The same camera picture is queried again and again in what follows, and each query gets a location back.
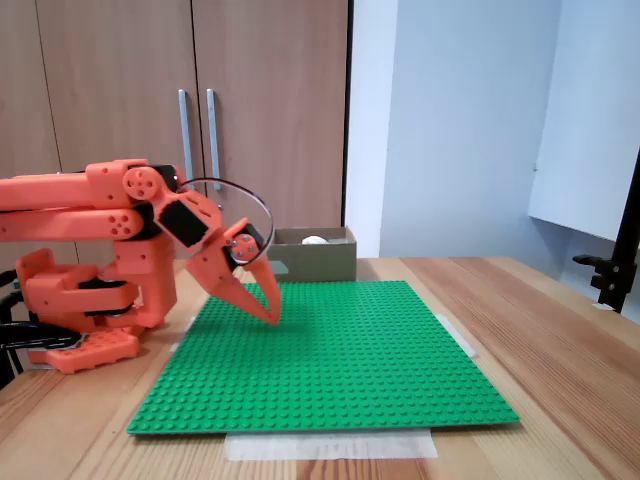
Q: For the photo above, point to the yellow black white ball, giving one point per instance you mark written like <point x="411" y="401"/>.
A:
<point x="315" y="240"/>

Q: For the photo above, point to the open cardboard box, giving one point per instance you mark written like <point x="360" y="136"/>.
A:
<point x="320" y="265"/>

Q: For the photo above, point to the beige masking tape strip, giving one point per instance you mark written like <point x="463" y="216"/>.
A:
<point x="330" y="446"/>
<point x="182" y="335"/>
<point x="457" y="336"/>

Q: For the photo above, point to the brown wooden cabinet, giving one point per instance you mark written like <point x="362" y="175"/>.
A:
<point x="260" y="165"/>

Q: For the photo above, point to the green studded baseplate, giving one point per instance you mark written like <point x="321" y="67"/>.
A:
<point x="350" y="360"/>

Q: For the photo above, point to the black clamp stand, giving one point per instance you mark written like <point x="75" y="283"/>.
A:
<point x="612" y="280"/>

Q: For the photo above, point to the white wall panel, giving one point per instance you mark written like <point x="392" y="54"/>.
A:
<point x="585" y="125"/>

